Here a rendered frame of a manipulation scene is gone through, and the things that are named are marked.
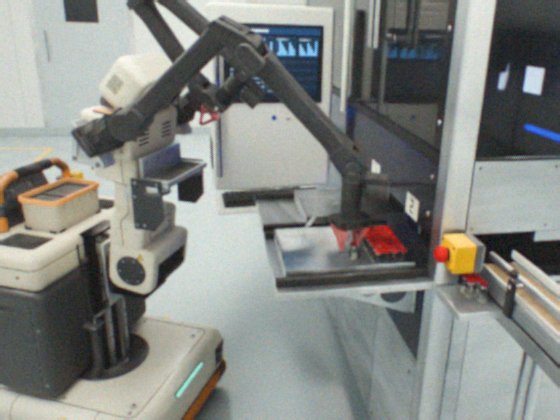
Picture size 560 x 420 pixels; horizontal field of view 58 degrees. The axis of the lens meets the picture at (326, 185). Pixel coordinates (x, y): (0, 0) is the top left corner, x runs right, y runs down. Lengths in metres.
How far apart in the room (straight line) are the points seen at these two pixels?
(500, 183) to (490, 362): 0.53
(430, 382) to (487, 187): 0.57
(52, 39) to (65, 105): 0.76
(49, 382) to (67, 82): 5.25
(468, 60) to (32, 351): 1.55
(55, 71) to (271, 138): 4.99
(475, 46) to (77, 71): 5.99
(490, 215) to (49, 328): 1.36
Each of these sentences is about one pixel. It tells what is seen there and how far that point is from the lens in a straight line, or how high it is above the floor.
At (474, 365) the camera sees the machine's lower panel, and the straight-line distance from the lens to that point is 1.54.
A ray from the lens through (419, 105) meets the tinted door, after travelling 1.41.
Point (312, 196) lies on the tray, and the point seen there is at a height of 0.89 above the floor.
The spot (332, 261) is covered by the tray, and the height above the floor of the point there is 0.88.
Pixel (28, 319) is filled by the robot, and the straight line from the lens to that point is 1.85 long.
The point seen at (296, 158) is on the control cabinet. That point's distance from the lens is 2.17.
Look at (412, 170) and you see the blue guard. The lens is 1.43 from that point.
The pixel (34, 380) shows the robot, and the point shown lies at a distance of 1.99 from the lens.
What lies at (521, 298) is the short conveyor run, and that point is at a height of 0.93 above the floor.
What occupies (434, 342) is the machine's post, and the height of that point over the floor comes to 0.71.
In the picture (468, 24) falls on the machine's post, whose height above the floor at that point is 1.51.
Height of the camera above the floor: 1.52
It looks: 19 degrees down
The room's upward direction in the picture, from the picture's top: 2 degrees clockwise
